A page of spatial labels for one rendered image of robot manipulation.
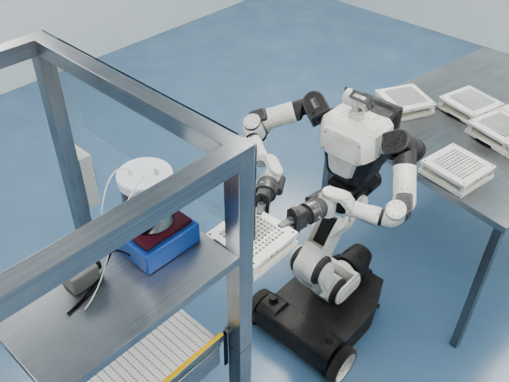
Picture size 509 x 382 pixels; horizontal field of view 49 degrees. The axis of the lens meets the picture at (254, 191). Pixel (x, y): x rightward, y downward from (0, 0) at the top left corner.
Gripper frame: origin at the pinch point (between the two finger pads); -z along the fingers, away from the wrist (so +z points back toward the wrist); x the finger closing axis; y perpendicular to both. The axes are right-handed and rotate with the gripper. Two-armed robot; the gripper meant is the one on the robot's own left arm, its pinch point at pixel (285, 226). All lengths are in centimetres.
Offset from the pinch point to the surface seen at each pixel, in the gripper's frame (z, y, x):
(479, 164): 107, -16, 10
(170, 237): -52, -7, -29
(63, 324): -87, -9, -21
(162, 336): -54, 1, 23
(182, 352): -53, -8, 23
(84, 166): -42, 78, -1
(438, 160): 94, -3, 9
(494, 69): 212, 39, 14
